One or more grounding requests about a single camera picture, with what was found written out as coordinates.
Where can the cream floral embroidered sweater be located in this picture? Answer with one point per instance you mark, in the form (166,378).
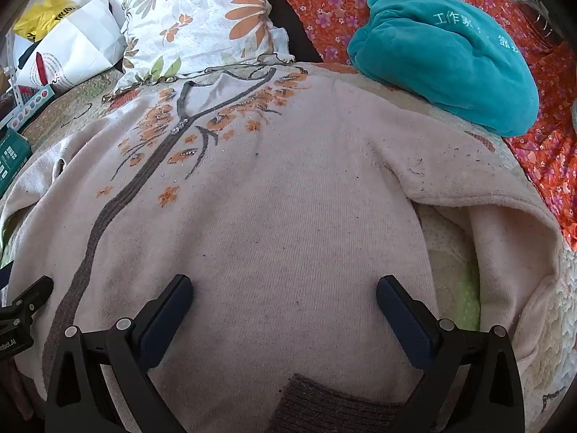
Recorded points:
(270,212)

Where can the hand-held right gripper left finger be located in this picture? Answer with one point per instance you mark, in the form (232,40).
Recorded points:
(162,329)

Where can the green cardboard box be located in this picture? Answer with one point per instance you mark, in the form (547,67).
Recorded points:
(13,158)

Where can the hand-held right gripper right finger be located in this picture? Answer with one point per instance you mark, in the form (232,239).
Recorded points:
(405,324)

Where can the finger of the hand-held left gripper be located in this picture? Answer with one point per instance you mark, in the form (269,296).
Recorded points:
(36,289)

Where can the orange floral bedsheet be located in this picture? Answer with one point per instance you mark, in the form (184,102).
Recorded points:
(329,4)

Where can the yellow plastic bag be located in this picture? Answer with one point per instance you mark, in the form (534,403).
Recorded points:
(40,18)

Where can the teal plush cushion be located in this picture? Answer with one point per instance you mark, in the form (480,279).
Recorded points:
(441,67)

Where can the white paper bag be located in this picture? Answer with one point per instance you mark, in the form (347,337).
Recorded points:
(81,45)

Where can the colourful dotted card strip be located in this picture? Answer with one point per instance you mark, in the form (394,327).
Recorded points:
(31,106)

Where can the shiny silver foil bag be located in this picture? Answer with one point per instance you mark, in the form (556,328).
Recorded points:
(527,4)

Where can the white floral pillow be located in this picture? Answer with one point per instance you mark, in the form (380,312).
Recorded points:
(203,22)

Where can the quilted heart pattern bedspread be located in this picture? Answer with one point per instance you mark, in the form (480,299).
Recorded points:
(554,361)

